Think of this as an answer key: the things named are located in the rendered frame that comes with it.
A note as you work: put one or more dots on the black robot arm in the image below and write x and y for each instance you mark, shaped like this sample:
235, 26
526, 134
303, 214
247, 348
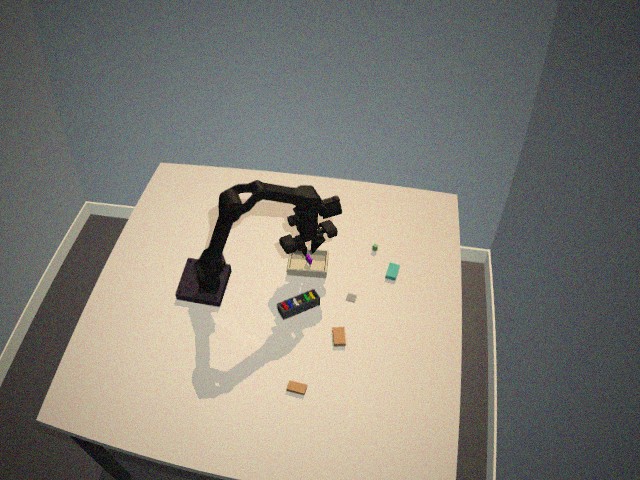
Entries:
308, 205

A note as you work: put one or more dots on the teal rectangular block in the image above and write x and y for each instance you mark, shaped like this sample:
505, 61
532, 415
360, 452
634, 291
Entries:
392, 271

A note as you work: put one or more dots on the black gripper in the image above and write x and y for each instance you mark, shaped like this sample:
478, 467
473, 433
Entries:
312, 233

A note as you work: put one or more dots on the tan shallow rectangular tray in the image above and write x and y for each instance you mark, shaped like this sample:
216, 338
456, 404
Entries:
297, 265

